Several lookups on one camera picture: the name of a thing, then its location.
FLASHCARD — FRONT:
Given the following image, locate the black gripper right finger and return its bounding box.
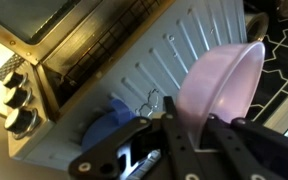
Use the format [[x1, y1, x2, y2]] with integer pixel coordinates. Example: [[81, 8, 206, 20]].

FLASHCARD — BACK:
[[206, 113, 288, 180]]

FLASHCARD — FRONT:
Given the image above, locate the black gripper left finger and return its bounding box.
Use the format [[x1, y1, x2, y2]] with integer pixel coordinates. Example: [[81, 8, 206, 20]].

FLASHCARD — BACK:
[[67, 95, 207, 180]]

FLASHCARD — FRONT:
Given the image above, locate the purple plastic bowl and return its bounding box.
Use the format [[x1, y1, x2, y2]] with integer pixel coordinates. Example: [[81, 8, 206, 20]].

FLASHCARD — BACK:
[[175, 40, 266, 148]]

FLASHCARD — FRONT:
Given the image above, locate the blue plastic bowl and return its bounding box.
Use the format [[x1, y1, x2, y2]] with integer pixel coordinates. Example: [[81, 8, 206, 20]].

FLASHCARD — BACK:
[[80, 98, 162, 180]]

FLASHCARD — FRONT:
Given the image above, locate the silver toaster oven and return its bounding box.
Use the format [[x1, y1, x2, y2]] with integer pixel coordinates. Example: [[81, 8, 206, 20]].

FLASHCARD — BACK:
[[0, 0, 248, 171]]

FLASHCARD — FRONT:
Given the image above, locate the metal pot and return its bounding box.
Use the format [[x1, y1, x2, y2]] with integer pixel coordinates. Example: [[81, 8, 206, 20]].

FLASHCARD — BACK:
[[245, 11, 270, 43]]

